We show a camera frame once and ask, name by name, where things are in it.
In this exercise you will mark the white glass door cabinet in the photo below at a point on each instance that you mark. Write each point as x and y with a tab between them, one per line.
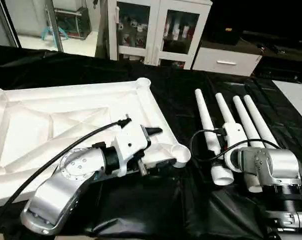
156	30

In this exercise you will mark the white plastic table top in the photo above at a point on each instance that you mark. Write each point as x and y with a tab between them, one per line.
51	120

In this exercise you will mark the white plastic table leg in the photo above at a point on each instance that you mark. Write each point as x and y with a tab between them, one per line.
243	115
224	107
258	117
207	125

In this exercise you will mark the white side board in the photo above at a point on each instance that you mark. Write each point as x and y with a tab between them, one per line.
296	97

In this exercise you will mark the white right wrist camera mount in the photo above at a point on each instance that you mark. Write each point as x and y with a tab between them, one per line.
234	135

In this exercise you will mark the black plastic mat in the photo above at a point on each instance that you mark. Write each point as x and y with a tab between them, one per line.
181	85

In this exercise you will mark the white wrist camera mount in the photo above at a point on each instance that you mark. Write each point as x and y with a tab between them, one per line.
234	135
128	147

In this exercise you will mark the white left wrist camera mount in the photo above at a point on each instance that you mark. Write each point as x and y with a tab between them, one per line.
128	147

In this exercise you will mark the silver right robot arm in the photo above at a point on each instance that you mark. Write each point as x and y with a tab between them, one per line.
271	167

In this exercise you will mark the white drawer unit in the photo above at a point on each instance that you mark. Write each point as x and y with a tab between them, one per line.
226	61

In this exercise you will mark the teal small stool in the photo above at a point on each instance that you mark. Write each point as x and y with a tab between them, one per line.
55	33

